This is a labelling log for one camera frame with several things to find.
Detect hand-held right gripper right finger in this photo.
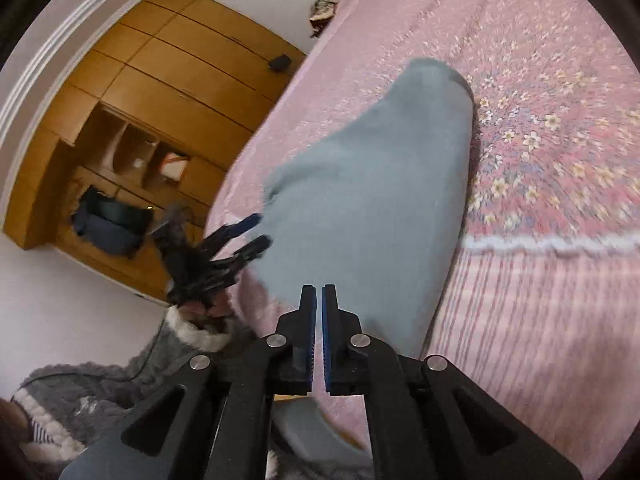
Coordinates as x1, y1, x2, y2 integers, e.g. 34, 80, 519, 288
321, 284, 584, 480

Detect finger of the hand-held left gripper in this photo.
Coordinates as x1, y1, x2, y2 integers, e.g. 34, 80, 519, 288
212, 234, 274, 272
204, 212, 264, 252

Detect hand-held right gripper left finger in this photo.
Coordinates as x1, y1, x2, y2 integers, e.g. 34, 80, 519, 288
60, 285, 318, 480

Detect grey pants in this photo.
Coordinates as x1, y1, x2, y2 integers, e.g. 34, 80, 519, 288
248, 57, 476, 463

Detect person's left forearm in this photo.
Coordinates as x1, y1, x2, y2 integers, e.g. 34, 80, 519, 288
12, 305, 261, 467

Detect person's left hand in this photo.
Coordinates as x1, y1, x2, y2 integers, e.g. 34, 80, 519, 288
179, 294, 233, 331

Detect white and red box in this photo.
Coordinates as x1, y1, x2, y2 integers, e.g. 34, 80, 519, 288
161, 152, 192, 181

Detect dark bag on shelf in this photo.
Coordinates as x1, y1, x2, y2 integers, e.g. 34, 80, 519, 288
72, 186, 155, 260

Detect wooden wardrobe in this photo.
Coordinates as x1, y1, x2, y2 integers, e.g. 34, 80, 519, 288
2, 0, 307, 307

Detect pile of clothes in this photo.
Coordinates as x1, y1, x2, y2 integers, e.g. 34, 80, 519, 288
308, 0, 347, 36

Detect pink floral bedspread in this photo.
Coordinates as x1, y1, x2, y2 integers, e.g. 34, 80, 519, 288
202, 0, 640, 480

